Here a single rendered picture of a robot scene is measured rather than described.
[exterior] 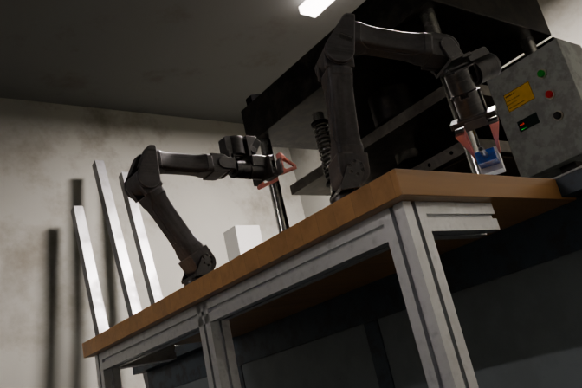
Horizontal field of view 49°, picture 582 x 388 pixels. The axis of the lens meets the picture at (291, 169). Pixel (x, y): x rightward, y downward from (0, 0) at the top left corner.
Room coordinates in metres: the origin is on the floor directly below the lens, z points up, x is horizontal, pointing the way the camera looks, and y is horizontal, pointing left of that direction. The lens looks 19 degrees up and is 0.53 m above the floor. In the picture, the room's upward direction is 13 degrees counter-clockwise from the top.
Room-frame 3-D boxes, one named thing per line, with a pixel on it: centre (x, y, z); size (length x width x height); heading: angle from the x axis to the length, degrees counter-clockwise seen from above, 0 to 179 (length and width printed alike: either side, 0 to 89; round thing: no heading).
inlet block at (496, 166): (1.34, -0.42, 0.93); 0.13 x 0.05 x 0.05; 158
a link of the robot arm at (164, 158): (1.66, 0.30, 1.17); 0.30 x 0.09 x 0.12; 132
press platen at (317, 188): (2.91, -0.60, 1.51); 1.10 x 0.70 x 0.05; 40
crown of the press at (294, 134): (2.87, -0.55, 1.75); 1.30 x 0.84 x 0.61; 40
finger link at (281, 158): (1.86, 0.03, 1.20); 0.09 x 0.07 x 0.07; 132
